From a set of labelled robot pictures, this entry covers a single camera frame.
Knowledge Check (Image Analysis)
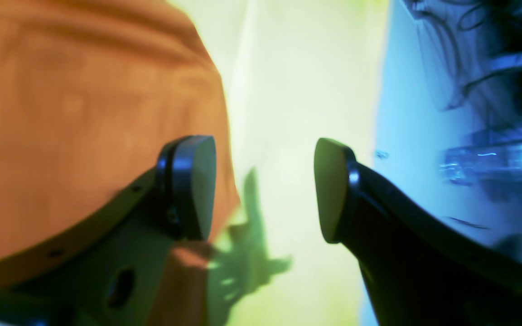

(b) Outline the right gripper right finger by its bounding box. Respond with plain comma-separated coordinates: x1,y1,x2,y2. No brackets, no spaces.
314,138,522,326

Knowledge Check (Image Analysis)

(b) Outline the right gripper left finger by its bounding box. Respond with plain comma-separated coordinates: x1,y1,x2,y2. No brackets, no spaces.
0,135,217,326

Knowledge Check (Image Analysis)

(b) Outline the yellow table cloth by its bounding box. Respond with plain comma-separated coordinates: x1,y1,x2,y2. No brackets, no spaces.
174,0,391,326

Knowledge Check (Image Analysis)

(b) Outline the white power strip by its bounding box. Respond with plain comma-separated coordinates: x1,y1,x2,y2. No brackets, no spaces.
439,142,522,184

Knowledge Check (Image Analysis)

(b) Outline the orange T-shirt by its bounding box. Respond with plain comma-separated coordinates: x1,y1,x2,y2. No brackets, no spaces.
0,0,243,326

